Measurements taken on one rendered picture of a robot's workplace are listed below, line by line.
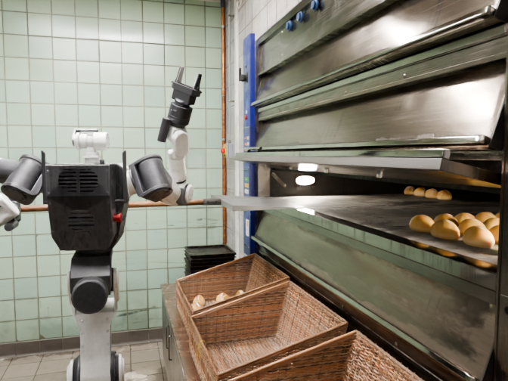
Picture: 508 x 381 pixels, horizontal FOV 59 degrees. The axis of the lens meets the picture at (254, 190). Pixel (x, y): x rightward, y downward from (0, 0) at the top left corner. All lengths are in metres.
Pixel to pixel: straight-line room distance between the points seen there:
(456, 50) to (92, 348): 1.51
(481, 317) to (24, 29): 3.24
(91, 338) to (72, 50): 2.27
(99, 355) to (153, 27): 2.46
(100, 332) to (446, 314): 1.18
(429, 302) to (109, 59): 2.83
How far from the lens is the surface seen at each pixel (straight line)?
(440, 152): 0.99
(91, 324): 1.81
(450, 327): 1.25
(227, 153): 3.19
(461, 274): 1.18
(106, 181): 1.53
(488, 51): 1.14
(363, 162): 1.24
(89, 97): 3.50
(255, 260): 2.65
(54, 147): 3.50
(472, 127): 1.12
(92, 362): 1.84
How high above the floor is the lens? 1.43
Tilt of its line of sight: 5 degrees down
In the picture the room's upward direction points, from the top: straight up
